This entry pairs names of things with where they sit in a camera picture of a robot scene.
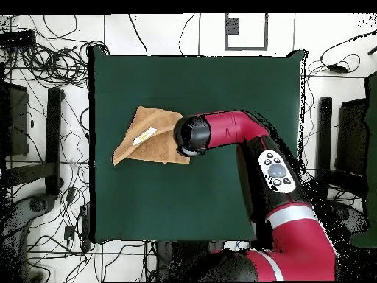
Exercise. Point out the tan terry towel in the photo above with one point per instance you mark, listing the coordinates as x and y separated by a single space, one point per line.
156 147

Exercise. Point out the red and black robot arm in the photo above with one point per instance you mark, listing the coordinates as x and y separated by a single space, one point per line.
294 241

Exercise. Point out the dark green table cloth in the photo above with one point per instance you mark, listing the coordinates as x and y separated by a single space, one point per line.
176 200

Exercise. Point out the black power adapter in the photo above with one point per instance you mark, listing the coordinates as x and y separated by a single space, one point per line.
337 68
70 194
69 232

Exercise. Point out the slim black power strip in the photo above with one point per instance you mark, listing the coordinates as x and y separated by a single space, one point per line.
85 227

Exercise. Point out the black stand base bar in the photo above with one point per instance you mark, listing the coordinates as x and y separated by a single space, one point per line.
324 132
54 141

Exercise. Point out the black round caster foot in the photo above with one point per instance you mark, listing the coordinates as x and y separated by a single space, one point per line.
347 218
39 204

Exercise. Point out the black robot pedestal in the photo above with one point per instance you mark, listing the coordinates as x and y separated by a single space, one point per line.
182 259

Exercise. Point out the black box frame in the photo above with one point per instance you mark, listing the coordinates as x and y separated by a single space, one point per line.
352 138
16 118

